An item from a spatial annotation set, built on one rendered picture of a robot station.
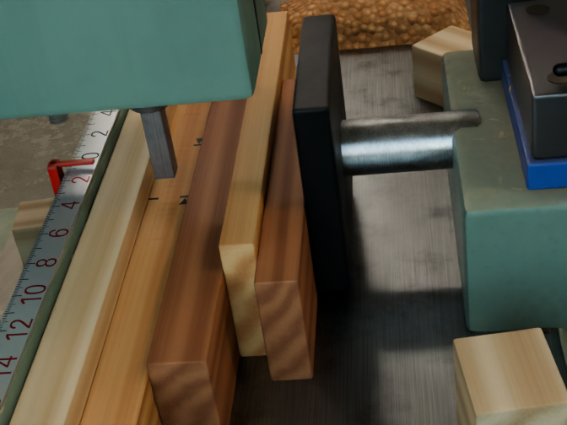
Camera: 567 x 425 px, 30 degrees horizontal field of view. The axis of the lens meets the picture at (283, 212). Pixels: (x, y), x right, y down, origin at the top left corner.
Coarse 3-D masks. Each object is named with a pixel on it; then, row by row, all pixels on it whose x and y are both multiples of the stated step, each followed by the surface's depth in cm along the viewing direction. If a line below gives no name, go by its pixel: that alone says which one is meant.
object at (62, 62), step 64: (0, 0) 39; (64, 0) 39; (128, 0) 38; (192, 0) 38; (256, 0) 43; (0, 64) 40; (64, 64) 40; (128, 64) 40; (192, 64) 40; (256, 64) 42
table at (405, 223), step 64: (384, 64) 64; (384, 192) 52; (448, 192) 52; (384, 256) 48; (448, 256) 47; (320, 320) 45; (384, 320) 44; (448, 320) 44; (256, 384) 42; (320, 384) 42; (384, 384) 41; (448, 384) 41
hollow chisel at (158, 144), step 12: (144, 120) 45; (156, 120) 45; (144, 132) 45; (156, 132) 45; (168, 132) 46; (156, 144) 45; (168, 144) 45; (156, 156) 46; (168, 156) 46; (156, 168) 46; (168, 168) 46
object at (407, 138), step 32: (320, 32) 46; (320, 64) 44; (320, 96) 41; (320, 128) 41; (352, 128) 46; (384, 128) 45; (416, 128) 45; (448, 128) 45; (320, 160) 42; (352, 160) 45; (384, 160) 45; (416, 160) 45; (448, 160) 45; (320, 192) 43; (352, 192) 51; (320, 224) 43; (320, 256) 44; (320, 288) 45
